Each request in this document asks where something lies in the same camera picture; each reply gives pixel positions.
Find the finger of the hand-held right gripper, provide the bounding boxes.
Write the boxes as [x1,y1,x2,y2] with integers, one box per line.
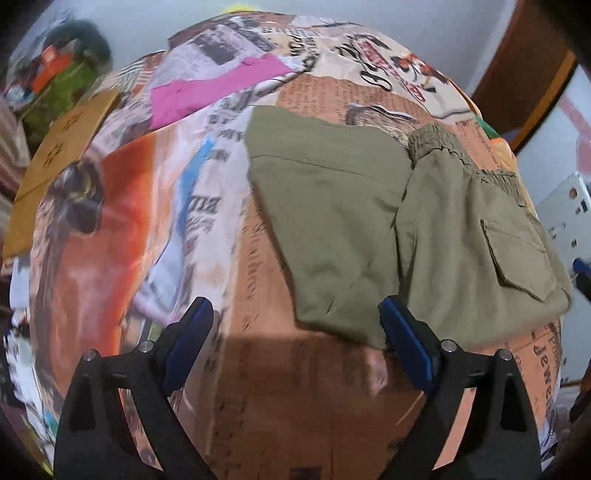
[571,257,591,305]

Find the pink cloth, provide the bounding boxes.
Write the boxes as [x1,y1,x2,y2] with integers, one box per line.
[148,53,296,131]

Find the brown wooden door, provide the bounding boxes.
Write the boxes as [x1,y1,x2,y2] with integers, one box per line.
[470,0,578,139]

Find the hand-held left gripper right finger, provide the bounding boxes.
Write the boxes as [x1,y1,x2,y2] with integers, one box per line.
[378,295,542,480]

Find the green patterned bag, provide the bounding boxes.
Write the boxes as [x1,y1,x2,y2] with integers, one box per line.
[22,60,114,144]

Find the orange box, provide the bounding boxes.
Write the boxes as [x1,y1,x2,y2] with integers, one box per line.
[31,45,75,92]

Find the green cloth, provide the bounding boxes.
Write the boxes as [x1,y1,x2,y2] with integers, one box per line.
[475,115,503,140]

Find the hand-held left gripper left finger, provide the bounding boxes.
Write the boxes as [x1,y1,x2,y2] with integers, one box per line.
[54,296,218,480]

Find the olive green pants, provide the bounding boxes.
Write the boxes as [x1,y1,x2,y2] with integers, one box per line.
[245,106,574,352]

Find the yellow wooden lap board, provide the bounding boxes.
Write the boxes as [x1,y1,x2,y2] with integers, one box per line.
[2,88,122,260]

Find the printed bed blanket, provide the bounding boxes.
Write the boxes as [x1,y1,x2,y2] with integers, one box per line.
[9,11,564,480]

